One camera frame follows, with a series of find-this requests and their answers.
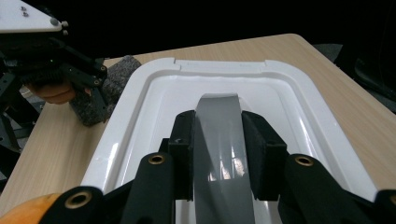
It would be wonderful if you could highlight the grey fuzzy cloth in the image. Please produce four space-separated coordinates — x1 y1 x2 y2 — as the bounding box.
68 54 143 127

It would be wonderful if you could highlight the orange plush toy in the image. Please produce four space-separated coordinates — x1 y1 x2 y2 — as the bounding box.
0 192 61 224

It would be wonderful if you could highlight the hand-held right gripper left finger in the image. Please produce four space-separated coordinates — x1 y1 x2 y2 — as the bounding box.
167 109 197 202

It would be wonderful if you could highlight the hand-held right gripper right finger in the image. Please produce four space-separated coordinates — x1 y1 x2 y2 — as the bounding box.
241 110 289 202

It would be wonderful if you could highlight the white lid with grey handle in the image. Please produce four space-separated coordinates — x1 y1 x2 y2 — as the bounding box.
80 56 379 224

